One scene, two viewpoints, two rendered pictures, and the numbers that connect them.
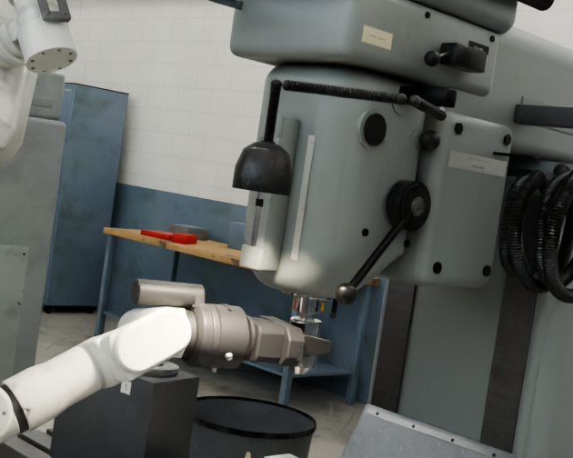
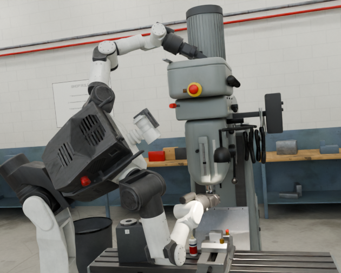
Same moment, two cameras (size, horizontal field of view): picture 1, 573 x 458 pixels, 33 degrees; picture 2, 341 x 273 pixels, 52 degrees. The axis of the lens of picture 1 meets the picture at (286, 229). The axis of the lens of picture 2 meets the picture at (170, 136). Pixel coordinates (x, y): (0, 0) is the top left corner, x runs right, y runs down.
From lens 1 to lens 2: 0.98 m
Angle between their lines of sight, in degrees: 30
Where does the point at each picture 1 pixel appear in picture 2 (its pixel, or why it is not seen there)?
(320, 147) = (217, 142)
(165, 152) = not seen: outside the picture
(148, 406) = not seen: hidden behind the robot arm
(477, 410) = (233, 198)
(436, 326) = not seen: hidden behind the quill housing
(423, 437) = (218, 210)
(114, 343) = (192, 218)
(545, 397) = (250, 188)
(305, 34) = (209, 111)
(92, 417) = (134, 244)
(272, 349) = (213, 202)
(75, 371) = (185, 230)
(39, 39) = (155, 134)
